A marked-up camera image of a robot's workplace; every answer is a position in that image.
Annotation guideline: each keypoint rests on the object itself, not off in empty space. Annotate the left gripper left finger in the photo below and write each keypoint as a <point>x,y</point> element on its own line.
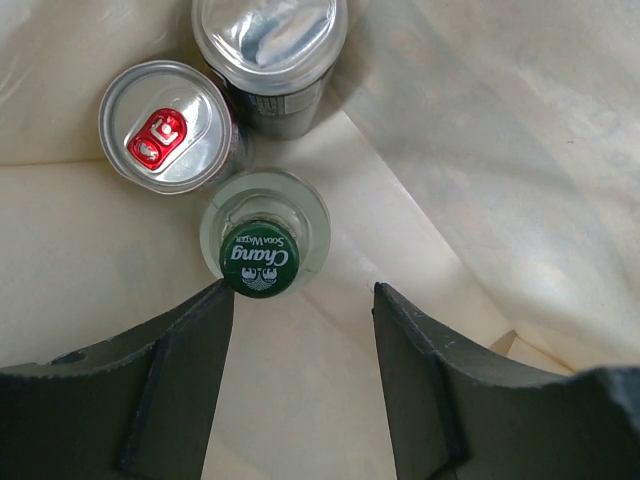
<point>139,405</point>

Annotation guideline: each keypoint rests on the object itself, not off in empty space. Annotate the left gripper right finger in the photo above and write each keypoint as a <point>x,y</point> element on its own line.
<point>457,410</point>

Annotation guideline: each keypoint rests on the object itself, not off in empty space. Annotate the tall dark can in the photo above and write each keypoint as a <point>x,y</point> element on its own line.
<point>274,58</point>

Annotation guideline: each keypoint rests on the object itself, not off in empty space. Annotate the green cap bottle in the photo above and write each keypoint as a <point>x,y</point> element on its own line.
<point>265,232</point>

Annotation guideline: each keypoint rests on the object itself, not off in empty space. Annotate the small red top can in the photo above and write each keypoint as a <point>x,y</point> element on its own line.
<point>169,128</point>

